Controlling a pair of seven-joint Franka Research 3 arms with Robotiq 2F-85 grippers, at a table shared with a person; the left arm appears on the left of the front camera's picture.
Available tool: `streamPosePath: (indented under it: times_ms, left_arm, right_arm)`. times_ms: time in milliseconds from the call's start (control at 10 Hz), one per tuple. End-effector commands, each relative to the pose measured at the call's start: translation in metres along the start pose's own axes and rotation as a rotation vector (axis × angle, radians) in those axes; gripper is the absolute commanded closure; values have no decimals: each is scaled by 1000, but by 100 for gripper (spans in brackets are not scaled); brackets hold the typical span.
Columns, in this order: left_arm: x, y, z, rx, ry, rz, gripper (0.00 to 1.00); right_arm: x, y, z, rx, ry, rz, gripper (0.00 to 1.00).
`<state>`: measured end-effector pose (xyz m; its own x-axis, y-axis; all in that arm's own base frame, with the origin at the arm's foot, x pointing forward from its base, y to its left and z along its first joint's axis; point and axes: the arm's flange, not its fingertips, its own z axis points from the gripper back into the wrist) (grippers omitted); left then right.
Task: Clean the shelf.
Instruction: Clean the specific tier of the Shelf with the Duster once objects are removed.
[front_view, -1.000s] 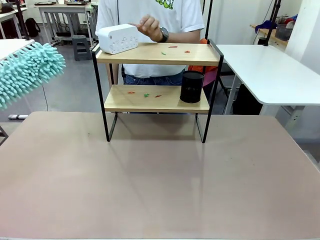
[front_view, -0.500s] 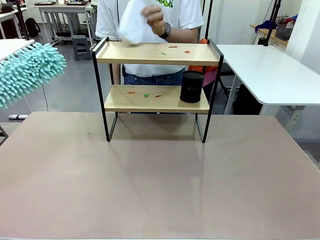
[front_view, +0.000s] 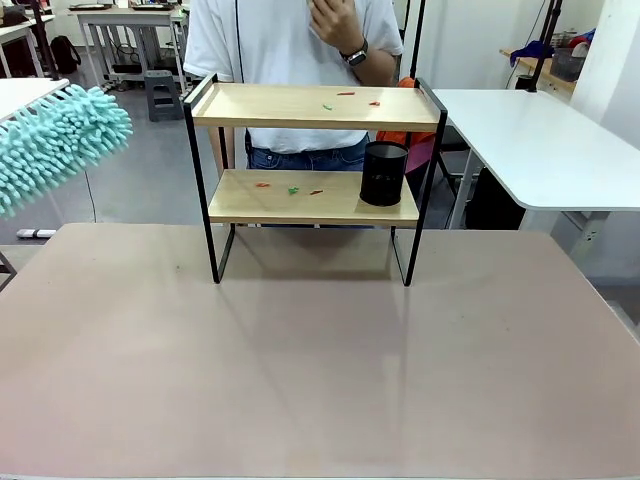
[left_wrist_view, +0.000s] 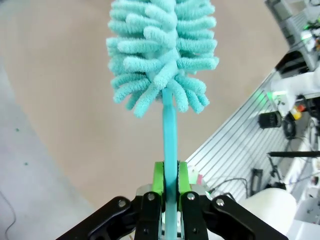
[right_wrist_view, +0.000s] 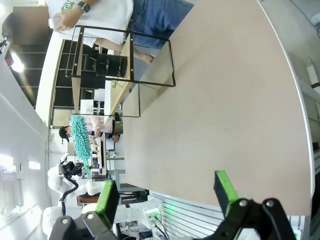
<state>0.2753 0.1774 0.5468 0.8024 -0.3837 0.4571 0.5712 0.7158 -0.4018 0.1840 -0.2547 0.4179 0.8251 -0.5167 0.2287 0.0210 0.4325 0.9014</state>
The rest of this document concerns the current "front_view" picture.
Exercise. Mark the person's left hand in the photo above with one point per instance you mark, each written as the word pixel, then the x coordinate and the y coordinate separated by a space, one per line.
pixel 335 25

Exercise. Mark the black mesh pen holder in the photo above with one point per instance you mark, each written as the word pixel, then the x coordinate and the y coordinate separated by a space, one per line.
pixel 382 175

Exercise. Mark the teal chenille duster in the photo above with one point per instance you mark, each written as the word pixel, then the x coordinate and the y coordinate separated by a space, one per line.
pixel 60 140

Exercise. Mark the person's left forearm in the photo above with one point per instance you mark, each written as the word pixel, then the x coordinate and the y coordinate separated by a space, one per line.
pixel 377 67

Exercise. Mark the two-tier wood metal shelf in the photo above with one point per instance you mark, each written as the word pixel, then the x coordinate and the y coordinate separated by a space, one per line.
pixel 300 119

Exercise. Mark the black wrist watch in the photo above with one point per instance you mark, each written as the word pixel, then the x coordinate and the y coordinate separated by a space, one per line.
pixel 356 56

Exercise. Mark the person in white T-shirt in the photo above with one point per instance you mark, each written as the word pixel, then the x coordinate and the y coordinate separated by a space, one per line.
pixel 280 50

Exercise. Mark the orange bag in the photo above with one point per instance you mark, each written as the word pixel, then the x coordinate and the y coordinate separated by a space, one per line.
pixel 395 136

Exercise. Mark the grey plastic step stool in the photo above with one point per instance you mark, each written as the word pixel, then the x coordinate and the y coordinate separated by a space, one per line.
pixel 162 95

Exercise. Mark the wooden bench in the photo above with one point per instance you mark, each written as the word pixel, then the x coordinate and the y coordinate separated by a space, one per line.
pixel 530 64

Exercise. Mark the blue cloth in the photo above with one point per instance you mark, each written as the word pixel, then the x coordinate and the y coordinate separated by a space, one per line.
pixel 532 51

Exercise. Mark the grey metal workbench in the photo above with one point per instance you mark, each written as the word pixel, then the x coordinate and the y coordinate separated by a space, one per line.
pixel 125 17

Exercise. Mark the grey mesh basket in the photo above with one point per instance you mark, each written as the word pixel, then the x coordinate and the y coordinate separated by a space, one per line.
pixel 567 64

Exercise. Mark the large white rounded table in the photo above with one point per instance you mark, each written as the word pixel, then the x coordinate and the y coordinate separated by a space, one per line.
pixel 540 145

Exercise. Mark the black backpack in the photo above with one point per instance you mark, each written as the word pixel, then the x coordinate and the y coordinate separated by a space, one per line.
pixel 65 55

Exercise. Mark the black stand pole with base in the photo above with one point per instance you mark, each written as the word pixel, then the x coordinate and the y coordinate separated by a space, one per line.
pixel 44 40

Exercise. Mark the small white table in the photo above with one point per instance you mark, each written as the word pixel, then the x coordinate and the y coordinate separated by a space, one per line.
pixel 20 95

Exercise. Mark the white power strip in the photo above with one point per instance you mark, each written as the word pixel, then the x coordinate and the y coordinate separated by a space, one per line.
pixel 35 233

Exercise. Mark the black metal frame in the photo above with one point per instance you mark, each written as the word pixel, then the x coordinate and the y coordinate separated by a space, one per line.
pixel 11 272

